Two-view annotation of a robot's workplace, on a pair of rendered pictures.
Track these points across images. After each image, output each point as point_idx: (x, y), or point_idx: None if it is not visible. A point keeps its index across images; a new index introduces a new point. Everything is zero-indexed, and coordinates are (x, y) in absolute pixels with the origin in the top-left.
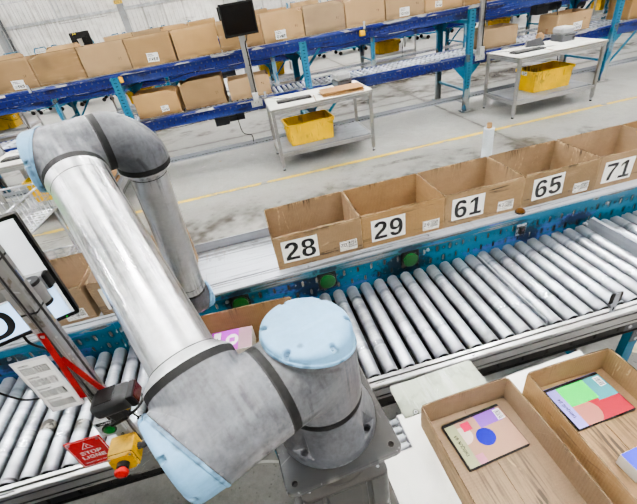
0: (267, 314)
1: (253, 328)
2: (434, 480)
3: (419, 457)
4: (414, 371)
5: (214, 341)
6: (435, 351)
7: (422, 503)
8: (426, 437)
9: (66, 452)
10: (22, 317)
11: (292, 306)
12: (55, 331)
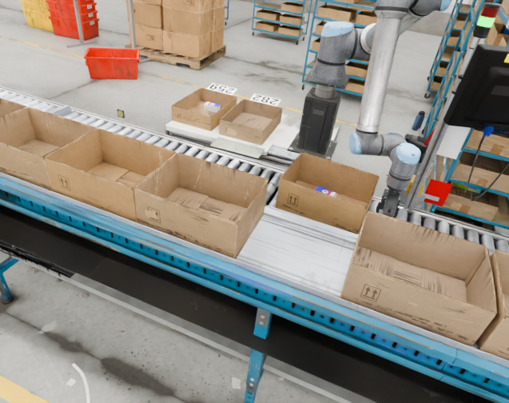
0: (348, 26)
1: (312, 213)
2: (275, 137)
3: (273, 141)
4: (238, 157)
5: (367, 27)
6: (216, 157)
7: (285, 136)
8: (264, 142)
9: (463, 233)
10: None
11: (339, 25)
12: (447, 99)
